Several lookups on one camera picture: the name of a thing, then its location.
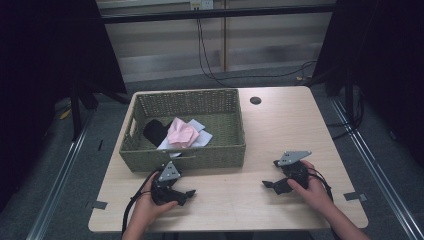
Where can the black cloth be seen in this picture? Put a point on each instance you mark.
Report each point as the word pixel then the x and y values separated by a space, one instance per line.
pixel 154 131

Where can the grey tape strip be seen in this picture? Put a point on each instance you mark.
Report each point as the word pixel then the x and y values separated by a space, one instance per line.
pixel 99 205
pixel 355 196

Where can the metal floor rail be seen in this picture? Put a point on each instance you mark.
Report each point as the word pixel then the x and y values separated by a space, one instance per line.
pixel 380 180
pixel 56 186

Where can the person's right hand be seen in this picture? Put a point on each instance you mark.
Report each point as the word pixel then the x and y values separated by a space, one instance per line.
pixel 313 195

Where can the white wall outlet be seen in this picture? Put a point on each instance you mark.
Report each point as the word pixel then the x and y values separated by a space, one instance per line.
pixel 201 4

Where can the person's left hand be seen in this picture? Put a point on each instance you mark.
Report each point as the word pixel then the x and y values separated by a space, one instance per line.
pixel 146 208

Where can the pink cloth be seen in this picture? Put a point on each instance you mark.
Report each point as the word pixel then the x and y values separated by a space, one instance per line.
pixel 181 135

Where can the yellow floor marker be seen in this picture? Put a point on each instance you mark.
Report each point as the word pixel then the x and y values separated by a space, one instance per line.
pixel 65 114

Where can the black metal stand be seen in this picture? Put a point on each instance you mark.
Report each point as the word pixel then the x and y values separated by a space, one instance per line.
pixel 76 110
pixel 350 100

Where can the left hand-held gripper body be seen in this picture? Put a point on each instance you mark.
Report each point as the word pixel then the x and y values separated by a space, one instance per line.
pixel 168 175

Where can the dark curtain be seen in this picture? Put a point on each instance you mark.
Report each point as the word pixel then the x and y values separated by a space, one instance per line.
pixel 40 66
pixel 383 60

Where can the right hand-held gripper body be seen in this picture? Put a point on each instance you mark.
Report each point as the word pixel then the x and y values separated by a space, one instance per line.
pixel 293 158

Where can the green woven basket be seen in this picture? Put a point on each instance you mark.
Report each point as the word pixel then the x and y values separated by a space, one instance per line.
pixel 220 130

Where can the white cloth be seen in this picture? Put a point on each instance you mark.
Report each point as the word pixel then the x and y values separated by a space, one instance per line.
pixel 204 138

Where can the black horizontal bar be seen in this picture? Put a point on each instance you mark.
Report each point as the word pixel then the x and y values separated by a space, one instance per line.
pixel 216 14

